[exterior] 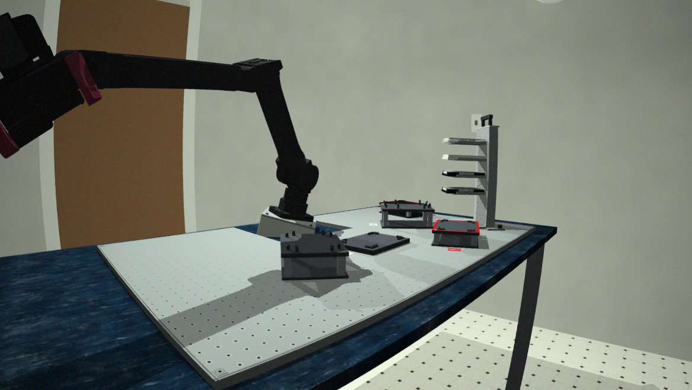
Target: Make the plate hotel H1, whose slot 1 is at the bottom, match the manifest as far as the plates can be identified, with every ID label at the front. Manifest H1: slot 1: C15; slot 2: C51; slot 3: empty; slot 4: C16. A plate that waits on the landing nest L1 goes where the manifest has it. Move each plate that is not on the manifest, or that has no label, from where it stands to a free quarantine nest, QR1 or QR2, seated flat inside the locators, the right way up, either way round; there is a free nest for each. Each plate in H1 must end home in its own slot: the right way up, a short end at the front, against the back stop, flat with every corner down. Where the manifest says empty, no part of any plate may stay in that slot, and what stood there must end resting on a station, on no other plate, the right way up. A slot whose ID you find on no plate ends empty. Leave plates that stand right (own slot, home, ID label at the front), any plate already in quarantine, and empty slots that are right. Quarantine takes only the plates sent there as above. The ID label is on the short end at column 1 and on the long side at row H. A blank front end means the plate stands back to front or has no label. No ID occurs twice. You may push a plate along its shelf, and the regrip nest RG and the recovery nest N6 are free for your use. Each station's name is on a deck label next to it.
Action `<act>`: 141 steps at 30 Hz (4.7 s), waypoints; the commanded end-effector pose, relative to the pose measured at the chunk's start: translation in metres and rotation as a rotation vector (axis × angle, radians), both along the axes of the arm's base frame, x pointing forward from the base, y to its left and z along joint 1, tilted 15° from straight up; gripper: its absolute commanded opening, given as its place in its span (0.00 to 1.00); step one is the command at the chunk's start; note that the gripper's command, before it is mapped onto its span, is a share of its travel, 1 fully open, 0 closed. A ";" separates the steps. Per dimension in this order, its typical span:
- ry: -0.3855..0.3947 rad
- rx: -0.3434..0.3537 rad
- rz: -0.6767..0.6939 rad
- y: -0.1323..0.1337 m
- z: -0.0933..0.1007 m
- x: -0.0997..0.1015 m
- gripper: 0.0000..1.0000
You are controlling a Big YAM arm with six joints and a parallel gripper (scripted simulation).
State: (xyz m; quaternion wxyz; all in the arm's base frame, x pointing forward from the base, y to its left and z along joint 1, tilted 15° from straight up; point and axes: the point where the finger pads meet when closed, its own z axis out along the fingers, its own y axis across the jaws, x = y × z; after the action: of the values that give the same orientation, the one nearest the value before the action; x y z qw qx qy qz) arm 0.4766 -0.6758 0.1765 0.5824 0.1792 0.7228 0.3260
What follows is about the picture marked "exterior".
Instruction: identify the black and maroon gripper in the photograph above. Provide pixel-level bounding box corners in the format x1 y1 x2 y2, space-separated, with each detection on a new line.
0 52 102 159

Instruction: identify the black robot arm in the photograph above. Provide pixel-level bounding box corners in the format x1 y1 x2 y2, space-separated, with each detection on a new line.
0 12 319 222

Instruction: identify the grey shelf rack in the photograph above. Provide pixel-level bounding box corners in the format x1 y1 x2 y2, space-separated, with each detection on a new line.
448 127 498 229

